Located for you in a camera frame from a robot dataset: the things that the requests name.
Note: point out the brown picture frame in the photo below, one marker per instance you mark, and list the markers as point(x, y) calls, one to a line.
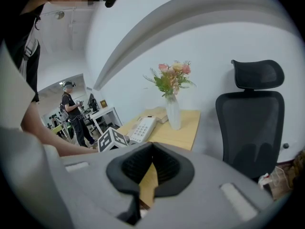
point(103, 104)

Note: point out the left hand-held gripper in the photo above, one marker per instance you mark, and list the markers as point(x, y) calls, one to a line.
point(112, 139)

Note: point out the white desk telephone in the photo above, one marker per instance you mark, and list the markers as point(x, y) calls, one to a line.
point(145, 128)

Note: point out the white ribbed vase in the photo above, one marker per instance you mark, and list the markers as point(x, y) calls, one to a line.
point(173, 113)

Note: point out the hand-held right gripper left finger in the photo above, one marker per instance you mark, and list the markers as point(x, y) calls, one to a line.
point(95, 187)

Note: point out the white desk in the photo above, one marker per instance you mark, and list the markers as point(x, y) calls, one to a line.
point(104, 111)

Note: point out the pink flower bouquet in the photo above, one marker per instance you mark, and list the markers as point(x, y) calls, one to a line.
point(170, 77)

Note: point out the black wall plug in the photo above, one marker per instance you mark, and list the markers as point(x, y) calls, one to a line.
point(286, 146)

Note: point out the round ceiling lamp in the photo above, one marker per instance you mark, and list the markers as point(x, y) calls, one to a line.
point(59, 15)

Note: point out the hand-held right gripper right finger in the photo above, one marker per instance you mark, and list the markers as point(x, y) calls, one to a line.
point(202, 199)

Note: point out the black mesh office chair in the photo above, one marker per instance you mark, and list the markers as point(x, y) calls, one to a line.
point(250, 128)

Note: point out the brown paper envelope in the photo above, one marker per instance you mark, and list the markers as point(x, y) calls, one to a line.
point(159, 114)

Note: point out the person's black clothing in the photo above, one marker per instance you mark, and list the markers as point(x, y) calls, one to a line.
point(14, 34)

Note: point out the light wooden table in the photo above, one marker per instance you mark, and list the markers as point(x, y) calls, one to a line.
point(171, 137)

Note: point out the person's left forearm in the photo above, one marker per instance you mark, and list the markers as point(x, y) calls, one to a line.
point(52, 139)

